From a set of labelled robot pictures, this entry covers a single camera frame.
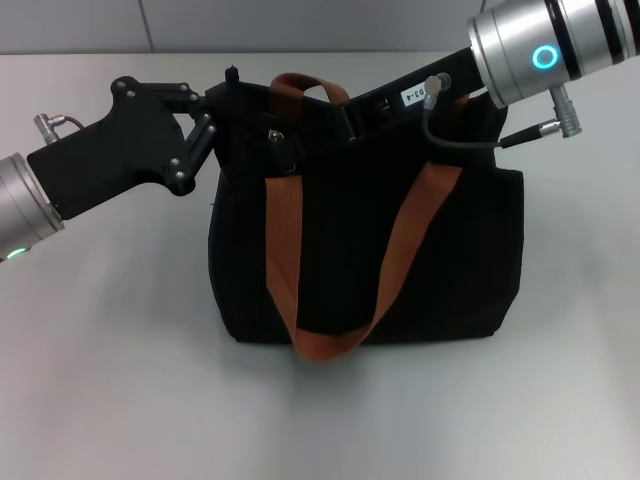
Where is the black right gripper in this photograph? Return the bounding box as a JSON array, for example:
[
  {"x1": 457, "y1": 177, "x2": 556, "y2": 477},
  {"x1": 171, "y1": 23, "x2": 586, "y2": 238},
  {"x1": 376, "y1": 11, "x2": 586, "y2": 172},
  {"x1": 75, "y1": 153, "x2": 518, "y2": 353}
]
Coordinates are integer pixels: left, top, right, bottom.
[{"x1": 296, "y1": 47, "x2": 490, "y2": 162}]

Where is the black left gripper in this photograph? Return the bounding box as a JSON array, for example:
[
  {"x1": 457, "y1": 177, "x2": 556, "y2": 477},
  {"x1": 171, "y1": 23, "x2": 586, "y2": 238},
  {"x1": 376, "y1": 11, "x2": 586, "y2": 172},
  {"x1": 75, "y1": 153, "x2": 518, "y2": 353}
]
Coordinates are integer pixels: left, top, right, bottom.
[{"x1": 26, "y1": 74, "x2": 237, "y2": 222}]

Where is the silver zipper pull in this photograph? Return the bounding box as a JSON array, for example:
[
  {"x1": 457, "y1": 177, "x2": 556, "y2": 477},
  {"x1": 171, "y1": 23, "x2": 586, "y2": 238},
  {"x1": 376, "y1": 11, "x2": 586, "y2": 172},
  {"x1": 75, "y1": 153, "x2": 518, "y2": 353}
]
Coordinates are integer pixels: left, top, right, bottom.
[{"x1": 267, "y1": 127, "x2": 300, "y2": 175}]

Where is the black bag with brown handles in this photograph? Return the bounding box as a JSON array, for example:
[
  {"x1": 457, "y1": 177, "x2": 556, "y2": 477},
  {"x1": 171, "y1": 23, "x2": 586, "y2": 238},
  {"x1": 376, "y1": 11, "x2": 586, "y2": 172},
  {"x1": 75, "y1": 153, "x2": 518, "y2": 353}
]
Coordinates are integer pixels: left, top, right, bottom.
[{"x1": 207, "y1": 64, "x2": 525, "y2": 366}]

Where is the right gripper cable with connector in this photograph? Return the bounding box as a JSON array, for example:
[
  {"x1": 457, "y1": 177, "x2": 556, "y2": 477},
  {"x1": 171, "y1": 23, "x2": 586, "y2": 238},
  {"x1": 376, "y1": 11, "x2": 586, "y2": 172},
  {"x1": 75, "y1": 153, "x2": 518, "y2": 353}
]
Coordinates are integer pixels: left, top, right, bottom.
[{"x1": 422, "y1": 72, "x2": 585, "y2": 151}]

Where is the gripper cable with connector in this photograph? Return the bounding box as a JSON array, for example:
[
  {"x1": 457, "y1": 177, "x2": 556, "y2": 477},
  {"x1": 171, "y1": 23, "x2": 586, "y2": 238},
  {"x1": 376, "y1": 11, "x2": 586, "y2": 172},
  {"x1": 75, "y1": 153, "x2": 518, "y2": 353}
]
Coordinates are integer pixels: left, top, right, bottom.
[
  {"x1": 33, "y1": 113, "x2": 84, "y2": 146},
  {"x1": 422, "y1": 72, "x2": 585, "y2": 151}
]

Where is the left gripper cable with connector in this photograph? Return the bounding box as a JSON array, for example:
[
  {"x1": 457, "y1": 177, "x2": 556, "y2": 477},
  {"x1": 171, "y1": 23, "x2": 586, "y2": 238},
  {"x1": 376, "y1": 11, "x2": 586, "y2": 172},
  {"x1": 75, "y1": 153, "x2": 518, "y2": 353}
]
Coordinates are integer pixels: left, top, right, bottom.
[{"x1": 33, "y1": 113, "x2": 84, "y2": 146}]

